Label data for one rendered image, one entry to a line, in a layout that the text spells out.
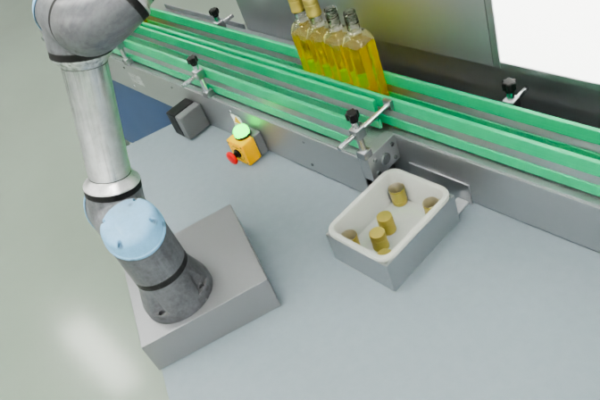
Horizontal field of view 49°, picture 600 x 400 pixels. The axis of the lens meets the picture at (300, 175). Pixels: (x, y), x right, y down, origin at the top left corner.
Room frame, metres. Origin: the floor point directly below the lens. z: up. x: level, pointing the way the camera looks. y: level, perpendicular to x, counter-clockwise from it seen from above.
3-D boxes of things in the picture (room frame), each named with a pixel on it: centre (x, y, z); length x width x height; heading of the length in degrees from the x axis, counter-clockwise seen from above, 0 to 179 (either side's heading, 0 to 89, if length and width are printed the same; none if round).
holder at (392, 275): (1.00, -0.16, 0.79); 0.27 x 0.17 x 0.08; 120
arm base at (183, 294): (1.00, 0.33, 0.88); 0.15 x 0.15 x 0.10
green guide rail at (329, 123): (1.92, 0.28, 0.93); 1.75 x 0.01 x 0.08; 30
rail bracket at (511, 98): (1.02, -0.46, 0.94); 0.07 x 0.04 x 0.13; 120
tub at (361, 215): (0.98, -0.14, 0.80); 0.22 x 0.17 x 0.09; 120
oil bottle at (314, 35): (1.38, -0.17, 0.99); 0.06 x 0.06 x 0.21; 30
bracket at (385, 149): (1.14, -0.18, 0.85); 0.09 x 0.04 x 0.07; 120
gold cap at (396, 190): (1.07, -0.18, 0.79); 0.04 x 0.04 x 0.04
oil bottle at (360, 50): (1.28, -0.23, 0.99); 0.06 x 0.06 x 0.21; 29
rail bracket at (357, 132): (1.13, -0.17, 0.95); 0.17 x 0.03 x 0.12; 120
